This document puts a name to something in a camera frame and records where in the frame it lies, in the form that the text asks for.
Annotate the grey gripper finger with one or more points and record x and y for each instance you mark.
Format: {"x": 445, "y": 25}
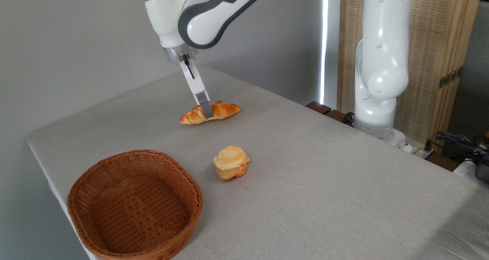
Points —
{"x": 205, "y": 107}

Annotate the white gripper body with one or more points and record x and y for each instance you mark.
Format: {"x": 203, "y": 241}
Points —
{"x": 195, "y": 82}

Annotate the golden croissant bread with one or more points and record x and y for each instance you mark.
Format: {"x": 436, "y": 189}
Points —
{"x": 227, "y": 109}

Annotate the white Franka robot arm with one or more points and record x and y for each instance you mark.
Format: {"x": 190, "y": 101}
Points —
{"x": 376, "y": 61}

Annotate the round golden bread bun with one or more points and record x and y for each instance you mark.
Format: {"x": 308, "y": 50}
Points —
{"x": 231, "y": 163}

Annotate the brown woven wicker basket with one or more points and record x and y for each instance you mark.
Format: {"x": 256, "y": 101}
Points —
{"x": 133, "y": 206}

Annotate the dark wooden slat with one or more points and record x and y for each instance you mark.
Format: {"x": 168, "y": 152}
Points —
{"x": 318, "y": 107}
{"x": 337, "y": 116}

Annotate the grey tablecloth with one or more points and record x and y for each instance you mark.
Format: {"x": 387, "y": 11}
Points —
{"x": 324, "y": 199}

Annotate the white power strip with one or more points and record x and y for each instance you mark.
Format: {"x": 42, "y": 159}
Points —
{"x": 418, "y": 151}

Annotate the dark metal screen hinge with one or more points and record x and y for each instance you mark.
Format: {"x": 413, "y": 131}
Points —
{"x": 450, "y": 77}

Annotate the bamboo folding screen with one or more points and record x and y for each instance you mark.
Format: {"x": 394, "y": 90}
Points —
{"x": 443, "y": 30}

